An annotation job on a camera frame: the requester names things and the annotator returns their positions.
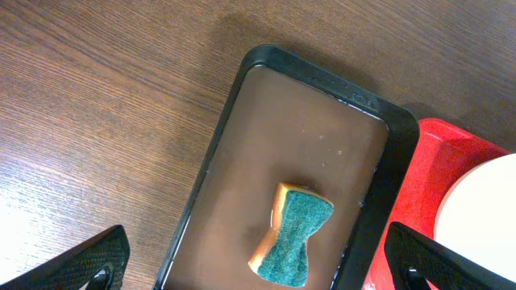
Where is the black rectangular tray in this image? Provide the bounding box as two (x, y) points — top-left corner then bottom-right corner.
(155, 45), (419, 289)

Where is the red plastic tray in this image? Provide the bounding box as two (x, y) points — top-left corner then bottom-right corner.
(363, 118), (509, 289)

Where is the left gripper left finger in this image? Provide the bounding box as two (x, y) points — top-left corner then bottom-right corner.
(1, 225), (130, 290)

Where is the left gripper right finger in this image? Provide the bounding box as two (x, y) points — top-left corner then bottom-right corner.
(384, 222), (515, 290)

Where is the white plate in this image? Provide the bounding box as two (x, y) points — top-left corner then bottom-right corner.
(434, 154), (515, 282)

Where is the green and yellow sponge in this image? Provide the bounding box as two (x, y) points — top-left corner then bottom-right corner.
(248, 182), (335, 288)

